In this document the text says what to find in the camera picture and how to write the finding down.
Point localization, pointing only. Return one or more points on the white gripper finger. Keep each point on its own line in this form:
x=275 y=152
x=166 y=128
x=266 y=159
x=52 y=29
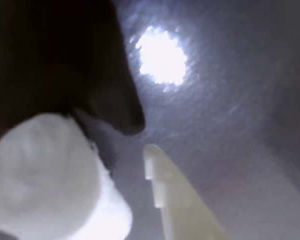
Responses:
x=182 y=205

